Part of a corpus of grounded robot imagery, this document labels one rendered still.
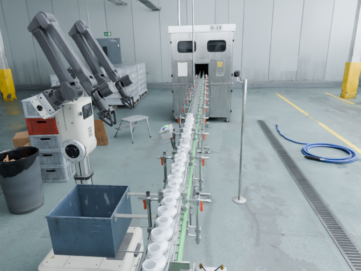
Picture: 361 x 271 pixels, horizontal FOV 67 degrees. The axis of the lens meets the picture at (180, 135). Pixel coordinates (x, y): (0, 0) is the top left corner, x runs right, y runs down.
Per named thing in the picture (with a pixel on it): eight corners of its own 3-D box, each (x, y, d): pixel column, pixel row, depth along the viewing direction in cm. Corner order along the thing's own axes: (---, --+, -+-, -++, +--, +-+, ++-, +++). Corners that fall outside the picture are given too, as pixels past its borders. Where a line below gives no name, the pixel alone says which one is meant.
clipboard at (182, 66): (187, 76, 600) (187, 61, 590) (177, 76, 602) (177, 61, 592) (188, 76, 603) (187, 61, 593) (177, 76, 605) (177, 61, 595)
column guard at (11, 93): (11, 101, 966) (4, 69, 932) (0, 101, 970) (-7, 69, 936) (18, 99, 1003) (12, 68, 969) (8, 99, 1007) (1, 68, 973)
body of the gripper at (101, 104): (114, 108, 154) (107, 96, 153) (108, 111, 144) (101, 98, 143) (104, 113, 155) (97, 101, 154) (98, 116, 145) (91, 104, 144)
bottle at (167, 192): (176, 222, 110) (175, 186, 105) (178, 232, 104) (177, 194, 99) (161, 224, 109) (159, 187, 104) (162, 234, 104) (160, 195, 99)
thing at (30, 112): (57, 117, 336) (54, 99, 329) (23, 118, 335) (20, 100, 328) (74, 107, 394) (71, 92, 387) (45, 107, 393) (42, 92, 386)
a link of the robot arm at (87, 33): (80, 26, 186) (72, 24, 176) (87, 21, 185) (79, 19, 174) (115, 80, 196) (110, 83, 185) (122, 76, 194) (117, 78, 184)
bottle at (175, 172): (176, 198, 127) (175, 166, 122) (186, 203, 124) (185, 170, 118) (167, 204, 123) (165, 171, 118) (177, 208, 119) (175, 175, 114)
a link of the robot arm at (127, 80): (113, 74, 194) (108, 75, 185) (126, 66, 191) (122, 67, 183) (121, 89, 196) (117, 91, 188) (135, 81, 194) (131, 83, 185)
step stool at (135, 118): (132, 131, 575) (130, 112, 562) (151, 137, 536) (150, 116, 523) (113, 137, 542) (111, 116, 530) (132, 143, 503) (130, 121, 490)
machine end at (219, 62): (232, 122, 621) (236, 23, 556) (171, 122, 635) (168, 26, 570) (227, 107, 772) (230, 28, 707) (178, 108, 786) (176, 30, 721)
